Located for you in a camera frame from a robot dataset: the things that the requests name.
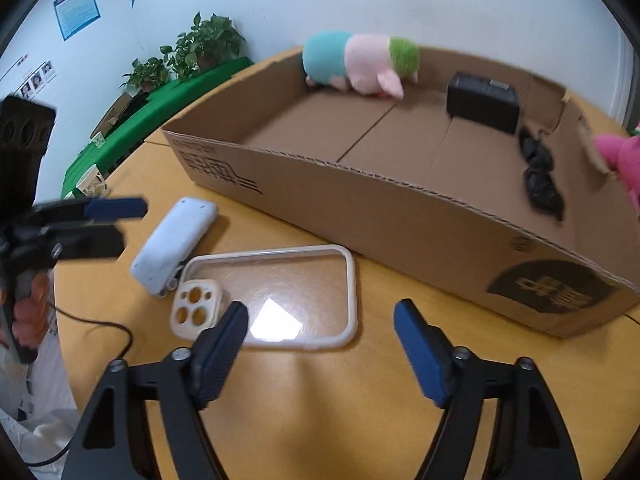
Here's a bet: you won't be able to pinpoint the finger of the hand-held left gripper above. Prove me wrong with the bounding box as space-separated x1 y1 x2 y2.
50 225 126 261
32 196 148 226

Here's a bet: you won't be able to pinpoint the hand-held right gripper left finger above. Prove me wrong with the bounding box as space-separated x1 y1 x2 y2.
61 301 250 480

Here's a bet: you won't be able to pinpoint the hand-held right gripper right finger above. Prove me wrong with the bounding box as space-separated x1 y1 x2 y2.
393 298 583 480

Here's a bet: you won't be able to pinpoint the clear phone case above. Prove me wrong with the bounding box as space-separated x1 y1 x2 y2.
170 245 359 351

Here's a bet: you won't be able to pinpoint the pale blue oblong case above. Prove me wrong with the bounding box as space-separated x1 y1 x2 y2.
130 196 219 298

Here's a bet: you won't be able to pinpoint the brown cardboard box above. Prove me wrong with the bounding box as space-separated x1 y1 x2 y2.
159 45 640 338

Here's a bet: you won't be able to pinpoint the person's left hand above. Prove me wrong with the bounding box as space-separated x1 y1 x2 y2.
12 272 56 351

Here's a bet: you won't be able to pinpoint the clear glass cup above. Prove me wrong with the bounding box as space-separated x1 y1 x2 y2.
75 165 110 196

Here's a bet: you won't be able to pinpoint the small open cardboard carton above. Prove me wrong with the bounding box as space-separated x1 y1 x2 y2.
90 92 146 141

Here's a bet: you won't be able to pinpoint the green table cloth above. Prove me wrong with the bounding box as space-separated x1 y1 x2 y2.
61 57 255 200

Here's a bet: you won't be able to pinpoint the small green potted plant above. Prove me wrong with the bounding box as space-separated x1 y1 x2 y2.
121 57 171 93

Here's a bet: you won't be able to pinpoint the large green potted plant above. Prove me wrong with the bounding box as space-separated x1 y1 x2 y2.
162 12 246 78

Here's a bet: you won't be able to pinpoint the black sunglasses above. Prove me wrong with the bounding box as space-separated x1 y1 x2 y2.
517 127 566 223

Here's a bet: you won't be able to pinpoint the black rectangular box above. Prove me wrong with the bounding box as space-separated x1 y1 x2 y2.
446 72 522 135

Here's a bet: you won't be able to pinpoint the pink plush bear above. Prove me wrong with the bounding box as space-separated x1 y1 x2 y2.
595 120 640 221

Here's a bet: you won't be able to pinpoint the small pink green teal plush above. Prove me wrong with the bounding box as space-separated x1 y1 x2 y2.
302 30 421 100

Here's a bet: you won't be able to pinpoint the wall photo board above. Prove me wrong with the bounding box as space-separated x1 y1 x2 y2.
0 57 56 98

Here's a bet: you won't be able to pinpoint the black cable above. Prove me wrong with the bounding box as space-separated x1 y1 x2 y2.
30 305 135 467

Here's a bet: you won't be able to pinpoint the blue framed wall poster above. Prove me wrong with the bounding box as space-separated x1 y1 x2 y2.
53 0 101 41

